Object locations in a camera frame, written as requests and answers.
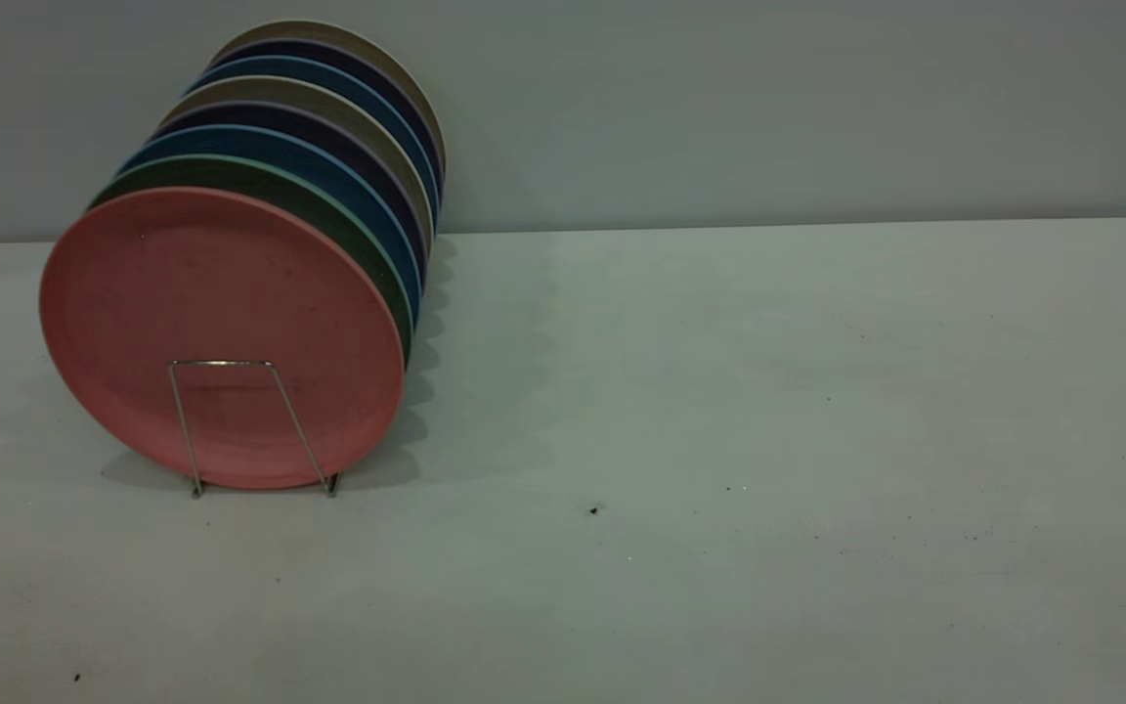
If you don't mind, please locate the pink plate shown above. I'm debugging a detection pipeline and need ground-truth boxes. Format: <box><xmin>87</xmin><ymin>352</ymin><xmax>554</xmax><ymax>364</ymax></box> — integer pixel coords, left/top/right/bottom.
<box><xmin>39</xmin><ymin>187</ymin><xmax>407</xmax><ymax>491</ymax></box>

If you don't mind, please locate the green plate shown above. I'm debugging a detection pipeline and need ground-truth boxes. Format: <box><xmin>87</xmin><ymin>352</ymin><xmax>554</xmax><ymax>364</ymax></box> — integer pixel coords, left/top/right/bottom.
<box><xmin>87</xmin><ymin>154</ymin><xmax>414</xmax><ymax>368</ymax></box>

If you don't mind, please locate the blue plate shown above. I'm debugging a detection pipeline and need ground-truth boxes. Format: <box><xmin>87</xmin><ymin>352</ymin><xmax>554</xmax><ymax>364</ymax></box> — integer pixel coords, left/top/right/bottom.
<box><xmin>187</xmin><ymin>54</ymin><xmax>441</xmax><ymax>236</ymax></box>
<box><xmin>116</xmin><ymin>123</ymin><xmax>422</xmax><ymax>329</ymax></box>

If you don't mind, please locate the dark purple plate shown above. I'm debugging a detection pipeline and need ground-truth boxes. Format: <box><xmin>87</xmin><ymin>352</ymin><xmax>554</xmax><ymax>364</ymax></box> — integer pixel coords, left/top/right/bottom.
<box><xmin>151</xmin><ymin>99</ymin><xmax>427</xmax><ymax>270</ymax></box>
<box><xmin>211</xmin><ymin>38</ymin><xmax>445</xmax><ymax>197</ymax></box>

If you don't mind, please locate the beige plate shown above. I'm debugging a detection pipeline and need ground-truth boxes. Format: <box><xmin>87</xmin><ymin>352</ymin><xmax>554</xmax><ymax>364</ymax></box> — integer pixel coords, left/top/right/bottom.
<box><xmin>209</xmin><ymin>19</ymin><xmax>448</xmax><ymax>187</ymax></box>
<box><xmin>160</xmin><ymin>75</ymin><xmax>435</xmax><ymax>257</ymax></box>

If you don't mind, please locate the metal wire plate rack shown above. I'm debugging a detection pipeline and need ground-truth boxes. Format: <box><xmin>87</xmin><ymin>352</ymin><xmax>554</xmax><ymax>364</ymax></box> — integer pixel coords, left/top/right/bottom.
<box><xmin>167</xmin><ymin>360</ymin><xmax>341</xmax><ymax>498</ymax></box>

